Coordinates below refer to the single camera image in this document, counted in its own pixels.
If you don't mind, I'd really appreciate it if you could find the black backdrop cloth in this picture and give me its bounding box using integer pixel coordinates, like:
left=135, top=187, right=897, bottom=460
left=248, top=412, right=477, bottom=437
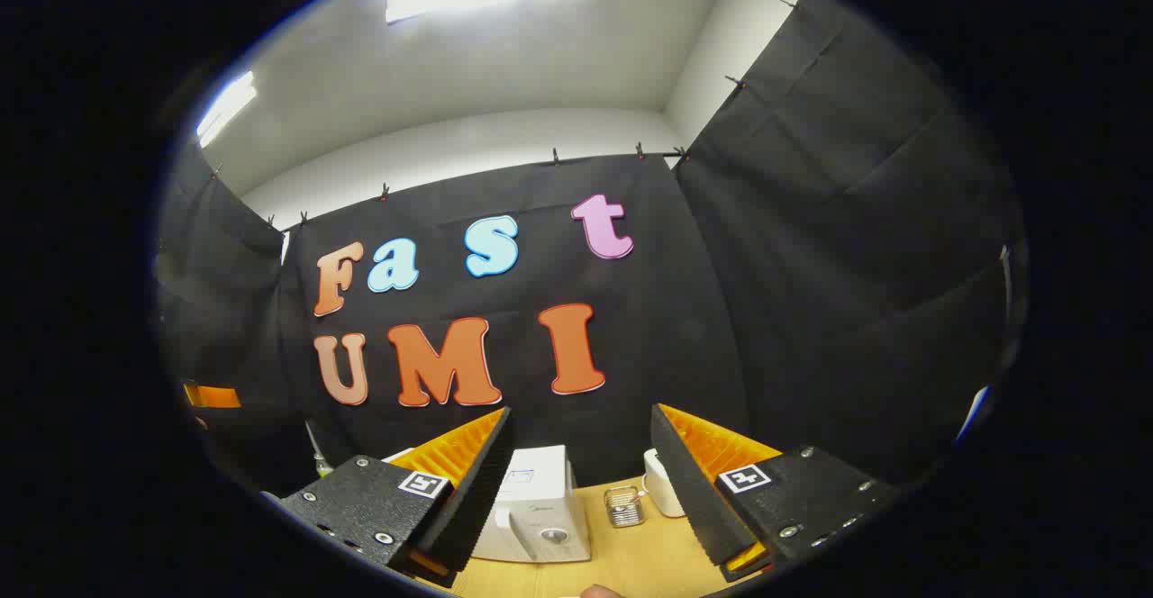
left=153, top=0, right=1028, bottom=491

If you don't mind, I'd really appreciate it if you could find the white toaster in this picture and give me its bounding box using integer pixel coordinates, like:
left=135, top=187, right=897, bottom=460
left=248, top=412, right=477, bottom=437
left=642, top=448, right=687, bottom=519

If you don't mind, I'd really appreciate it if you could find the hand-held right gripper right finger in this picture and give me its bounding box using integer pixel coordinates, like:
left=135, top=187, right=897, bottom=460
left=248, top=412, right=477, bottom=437
left=649, top=403, right=902, bottom=584

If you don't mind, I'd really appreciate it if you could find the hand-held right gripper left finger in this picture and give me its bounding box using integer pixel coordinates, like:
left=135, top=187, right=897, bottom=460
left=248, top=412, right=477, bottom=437
left=277, top=406, right=517, bottom=585

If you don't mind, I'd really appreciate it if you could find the white microwave oven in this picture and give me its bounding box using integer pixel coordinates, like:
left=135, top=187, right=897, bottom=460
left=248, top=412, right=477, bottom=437
left=383, top=445, right=593, bottom=565

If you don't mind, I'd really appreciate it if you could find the metal wire pen holder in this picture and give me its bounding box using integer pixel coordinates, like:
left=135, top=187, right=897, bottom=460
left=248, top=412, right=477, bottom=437
left=604, top=485, right=646, bottom=529

